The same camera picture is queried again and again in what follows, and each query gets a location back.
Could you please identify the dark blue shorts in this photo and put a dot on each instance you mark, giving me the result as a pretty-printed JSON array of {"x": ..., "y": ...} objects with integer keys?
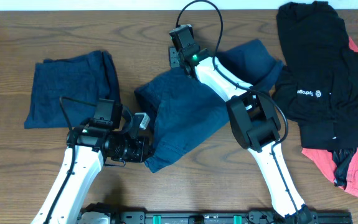
[
  {"x": 184, "y": 112},
  {"x": 86, "y": 78}
]

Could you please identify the red garment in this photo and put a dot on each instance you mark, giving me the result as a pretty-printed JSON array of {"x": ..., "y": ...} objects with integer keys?
[{"x": 318, "y": 146}]

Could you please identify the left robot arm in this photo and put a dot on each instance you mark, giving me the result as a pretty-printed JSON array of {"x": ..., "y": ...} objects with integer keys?
[{"x": 83, "y": 160}]

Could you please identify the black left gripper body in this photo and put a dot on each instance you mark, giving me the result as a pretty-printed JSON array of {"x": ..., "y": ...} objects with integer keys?
[{"x": 132, "y": 152}]

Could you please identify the folded dark blue shorts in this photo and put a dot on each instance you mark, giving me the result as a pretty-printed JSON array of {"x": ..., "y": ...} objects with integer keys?
[{"x": 86, "y": 78}]

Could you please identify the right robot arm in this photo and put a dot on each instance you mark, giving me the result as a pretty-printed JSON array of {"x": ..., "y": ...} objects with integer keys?
[{"x": 253, "y": 118}]

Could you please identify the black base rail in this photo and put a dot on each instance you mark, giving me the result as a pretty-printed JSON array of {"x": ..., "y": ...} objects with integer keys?
[{"x": 197, "y": 217}]

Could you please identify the black printed t-shirt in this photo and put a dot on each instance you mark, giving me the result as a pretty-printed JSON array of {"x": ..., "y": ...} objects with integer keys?
[{"x": 318, "y": 87}]

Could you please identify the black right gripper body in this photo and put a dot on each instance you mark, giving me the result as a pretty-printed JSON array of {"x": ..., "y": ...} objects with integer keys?
[{"x": 175, "y": 59}]

